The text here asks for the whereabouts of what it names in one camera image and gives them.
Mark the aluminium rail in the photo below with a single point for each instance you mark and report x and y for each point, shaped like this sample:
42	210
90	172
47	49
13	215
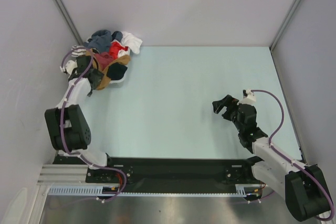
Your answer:
62	175

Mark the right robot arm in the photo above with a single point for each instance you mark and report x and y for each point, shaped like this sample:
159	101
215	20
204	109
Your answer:
303	187

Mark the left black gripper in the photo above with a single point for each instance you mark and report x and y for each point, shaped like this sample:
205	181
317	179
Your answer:
98	76

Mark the striped garment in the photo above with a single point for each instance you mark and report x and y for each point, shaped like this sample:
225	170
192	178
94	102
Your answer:
78	51

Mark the slotted cable duct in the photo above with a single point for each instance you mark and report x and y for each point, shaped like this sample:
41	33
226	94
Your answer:
108	191

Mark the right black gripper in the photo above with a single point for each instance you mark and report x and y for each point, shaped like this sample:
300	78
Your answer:
228	101

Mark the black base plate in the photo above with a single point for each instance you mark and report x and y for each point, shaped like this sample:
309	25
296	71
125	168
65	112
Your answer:
185	174

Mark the blue grey garment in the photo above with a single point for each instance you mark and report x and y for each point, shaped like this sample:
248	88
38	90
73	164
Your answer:
101	40

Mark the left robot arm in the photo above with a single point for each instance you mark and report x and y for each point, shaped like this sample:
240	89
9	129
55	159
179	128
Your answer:
67	126

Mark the tan tank top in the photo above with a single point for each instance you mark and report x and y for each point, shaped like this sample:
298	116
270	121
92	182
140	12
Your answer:
124	60

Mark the black garment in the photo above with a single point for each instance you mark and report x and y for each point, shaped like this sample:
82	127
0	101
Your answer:
116	71

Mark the white garment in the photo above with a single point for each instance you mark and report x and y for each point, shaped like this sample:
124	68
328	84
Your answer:
131	41

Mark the red garment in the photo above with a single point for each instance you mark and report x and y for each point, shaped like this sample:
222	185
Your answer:
117	50

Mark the maroon garment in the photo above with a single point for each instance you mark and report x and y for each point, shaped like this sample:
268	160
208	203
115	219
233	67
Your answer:
104	59

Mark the white laundry basket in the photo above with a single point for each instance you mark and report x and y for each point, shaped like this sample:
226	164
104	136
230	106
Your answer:
90	52

